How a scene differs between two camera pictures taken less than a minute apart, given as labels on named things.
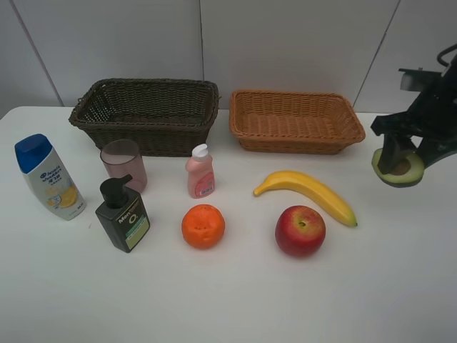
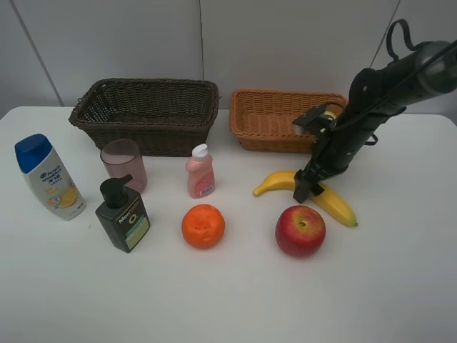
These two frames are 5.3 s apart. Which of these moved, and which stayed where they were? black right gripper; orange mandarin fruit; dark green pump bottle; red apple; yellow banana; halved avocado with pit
Moved: black right gripper; halved avocado with pit
Stayed: yellow banana; orange mandarin fruit; red apple; dark green pump bottle
